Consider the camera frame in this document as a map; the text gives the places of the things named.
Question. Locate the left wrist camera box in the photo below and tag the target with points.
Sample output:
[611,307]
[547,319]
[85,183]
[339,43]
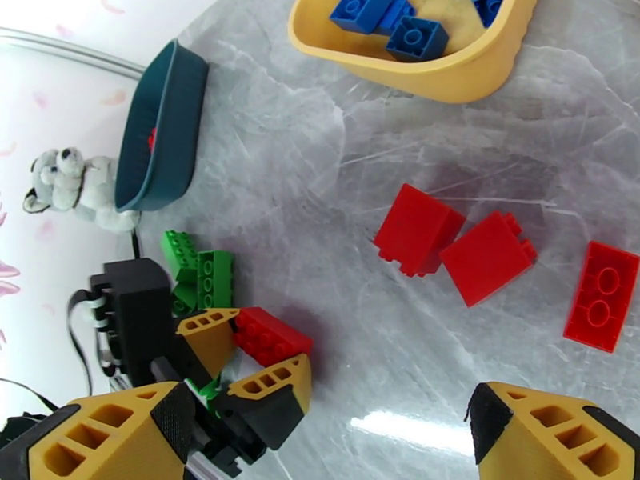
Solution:
[135,318]

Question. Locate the long red lego brick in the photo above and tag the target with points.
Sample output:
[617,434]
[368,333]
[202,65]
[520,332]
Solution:
[270,336]

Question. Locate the grey plush husky toy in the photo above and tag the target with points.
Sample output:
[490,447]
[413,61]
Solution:
[95,188]

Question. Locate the green lego brick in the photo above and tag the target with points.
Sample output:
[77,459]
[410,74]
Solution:
[205,393]
[215,278]
[180,251]
[184,296]

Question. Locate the dark blue square lego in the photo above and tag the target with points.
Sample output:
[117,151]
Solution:
[417,38]

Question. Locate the big blue lego brick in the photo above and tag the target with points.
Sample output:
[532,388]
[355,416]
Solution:
[360,11]

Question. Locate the teal plastic container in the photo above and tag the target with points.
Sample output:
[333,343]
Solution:
[170,118]

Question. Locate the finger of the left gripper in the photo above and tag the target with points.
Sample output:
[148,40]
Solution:
[210,343]
[270,403]

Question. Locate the short red lego brick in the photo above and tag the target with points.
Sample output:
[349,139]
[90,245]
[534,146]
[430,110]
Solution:
[602,298]

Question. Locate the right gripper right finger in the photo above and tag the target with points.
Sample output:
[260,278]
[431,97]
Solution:
[525,418]

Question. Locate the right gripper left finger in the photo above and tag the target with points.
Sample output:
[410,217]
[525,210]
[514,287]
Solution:
[125,433]

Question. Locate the tall red lego brick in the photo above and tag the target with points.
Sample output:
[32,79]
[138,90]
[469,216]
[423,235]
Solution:
[485,261]
[417,228]

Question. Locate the yellow plastic container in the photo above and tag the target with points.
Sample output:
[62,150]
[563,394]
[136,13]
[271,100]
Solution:
[450,78]

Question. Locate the small blue lego brick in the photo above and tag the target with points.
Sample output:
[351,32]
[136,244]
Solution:
[402,11]

